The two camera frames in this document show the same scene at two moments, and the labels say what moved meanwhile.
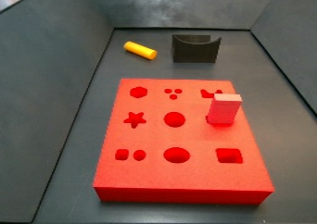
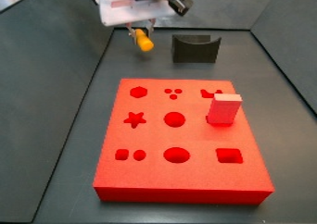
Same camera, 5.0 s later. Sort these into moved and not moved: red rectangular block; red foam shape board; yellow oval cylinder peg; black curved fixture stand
Moved: yellow oval cylinder peg
Not moved: red rectangular block; black curved fixture stand; red foam shape board
